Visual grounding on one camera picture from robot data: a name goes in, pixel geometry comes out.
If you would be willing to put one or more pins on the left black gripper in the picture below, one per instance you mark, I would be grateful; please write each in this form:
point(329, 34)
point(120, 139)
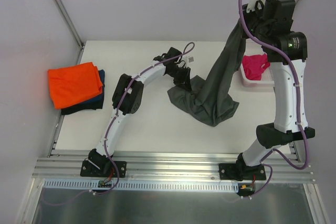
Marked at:
point(182, 73)

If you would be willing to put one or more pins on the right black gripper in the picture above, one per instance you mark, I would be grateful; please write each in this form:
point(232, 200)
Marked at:
point(250, 24)

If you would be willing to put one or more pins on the grey t shirt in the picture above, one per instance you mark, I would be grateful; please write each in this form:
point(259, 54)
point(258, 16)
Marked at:
point(209, 101)

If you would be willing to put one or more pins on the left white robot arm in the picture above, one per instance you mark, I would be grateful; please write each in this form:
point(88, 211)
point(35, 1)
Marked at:
point(127, 98)

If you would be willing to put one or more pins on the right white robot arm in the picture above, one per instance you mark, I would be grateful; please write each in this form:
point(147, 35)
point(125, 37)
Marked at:
point(287, 55)

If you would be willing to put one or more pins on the magenta t shirt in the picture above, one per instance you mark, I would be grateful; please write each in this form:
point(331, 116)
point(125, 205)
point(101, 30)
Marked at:
point(254, 66)

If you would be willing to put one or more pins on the white plastic basket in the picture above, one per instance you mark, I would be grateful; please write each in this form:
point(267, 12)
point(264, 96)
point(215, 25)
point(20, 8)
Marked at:
point(267, 79)

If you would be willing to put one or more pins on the navy folded t shirt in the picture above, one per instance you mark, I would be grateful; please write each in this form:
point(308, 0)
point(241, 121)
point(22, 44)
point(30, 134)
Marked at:
point(96, 102)

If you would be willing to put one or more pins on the orange folded t shirt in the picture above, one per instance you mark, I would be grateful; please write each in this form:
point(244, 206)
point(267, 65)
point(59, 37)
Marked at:
point(69, 86)

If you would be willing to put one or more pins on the black folded t shirt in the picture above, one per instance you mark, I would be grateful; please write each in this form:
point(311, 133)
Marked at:
point(76, 110)

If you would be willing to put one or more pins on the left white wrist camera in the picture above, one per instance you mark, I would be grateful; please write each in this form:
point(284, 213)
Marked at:
point(188, 59)

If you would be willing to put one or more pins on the aluminium mounting rail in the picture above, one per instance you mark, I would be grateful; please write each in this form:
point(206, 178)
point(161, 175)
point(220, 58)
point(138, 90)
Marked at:
point(165, 166)

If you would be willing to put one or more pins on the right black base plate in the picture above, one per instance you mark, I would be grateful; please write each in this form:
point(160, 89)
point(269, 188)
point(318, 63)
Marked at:
point(231, 171)

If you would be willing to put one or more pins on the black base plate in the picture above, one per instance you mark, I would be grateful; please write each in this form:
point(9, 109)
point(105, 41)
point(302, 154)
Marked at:
point(88, 169)
point(231, 171)

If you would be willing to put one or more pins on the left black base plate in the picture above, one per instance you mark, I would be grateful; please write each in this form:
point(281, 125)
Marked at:
point(88, 169)

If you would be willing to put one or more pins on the white slotted cable duct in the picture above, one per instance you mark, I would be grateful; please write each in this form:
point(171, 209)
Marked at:
point(141, 185)

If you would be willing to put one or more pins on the left aluminium frame post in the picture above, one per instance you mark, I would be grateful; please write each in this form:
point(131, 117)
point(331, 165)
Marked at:
point(70, 25)

